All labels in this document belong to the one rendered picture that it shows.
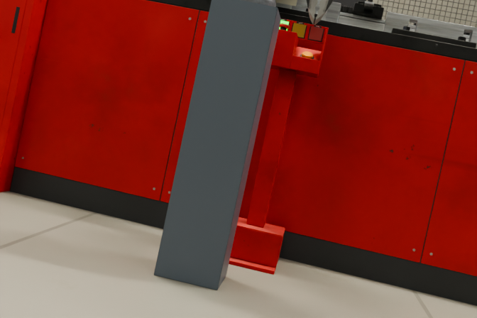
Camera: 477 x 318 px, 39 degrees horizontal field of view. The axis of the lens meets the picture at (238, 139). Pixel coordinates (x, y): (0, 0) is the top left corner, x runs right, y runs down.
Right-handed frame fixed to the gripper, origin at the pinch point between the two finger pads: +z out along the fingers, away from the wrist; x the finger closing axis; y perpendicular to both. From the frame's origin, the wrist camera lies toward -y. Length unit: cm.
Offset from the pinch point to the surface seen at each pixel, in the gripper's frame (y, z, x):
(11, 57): 10, 34, 108
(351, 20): 56, -7, -13
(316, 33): 9.8, 3.3, -1.3
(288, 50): -6.2, 11.7, 6.1
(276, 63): -6.6, 16.6, 9.1
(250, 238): -14, 74, 5
